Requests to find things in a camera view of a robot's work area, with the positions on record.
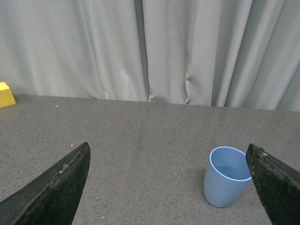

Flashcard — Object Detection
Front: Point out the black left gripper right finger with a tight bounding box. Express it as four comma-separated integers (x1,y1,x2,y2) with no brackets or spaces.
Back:
246,143,300,225

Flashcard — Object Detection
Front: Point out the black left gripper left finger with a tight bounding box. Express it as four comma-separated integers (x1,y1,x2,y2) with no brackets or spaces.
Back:
0,142,90,225

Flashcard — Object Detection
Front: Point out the blue plastic cup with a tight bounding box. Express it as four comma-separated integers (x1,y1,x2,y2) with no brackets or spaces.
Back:
203,146,252,208

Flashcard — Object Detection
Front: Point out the yellow foam block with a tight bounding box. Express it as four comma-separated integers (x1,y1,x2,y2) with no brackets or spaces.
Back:
0,82,16,108

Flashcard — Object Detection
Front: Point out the grey curtain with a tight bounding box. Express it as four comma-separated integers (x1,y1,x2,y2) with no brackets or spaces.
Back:
0,0,300,111

